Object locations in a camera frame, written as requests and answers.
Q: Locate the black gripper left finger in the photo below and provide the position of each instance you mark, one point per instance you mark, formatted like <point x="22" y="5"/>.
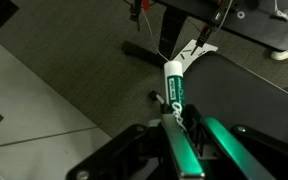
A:
<point x="180" y="150"/>

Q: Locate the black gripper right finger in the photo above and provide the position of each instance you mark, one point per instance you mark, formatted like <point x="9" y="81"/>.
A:
<point x="237" y="156"/>

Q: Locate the green whiteboard marker white cap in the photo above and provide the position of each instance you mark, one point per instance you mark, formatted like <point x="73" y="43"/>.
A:
<point x="174" y="80"/>

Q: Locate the white paper with black marks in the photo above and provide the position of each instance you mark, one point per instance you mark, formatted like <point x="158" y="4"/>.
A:
<point x="207" y="48"/>

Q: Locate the white sneaker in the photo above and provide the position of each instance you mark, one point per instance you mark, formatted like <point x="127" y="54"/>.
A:
<point x="284" y="55"/>

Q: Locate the metal washer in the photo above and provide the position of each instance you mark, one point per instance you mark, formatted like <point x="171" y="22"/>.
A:
<point x="237" y="14"/>

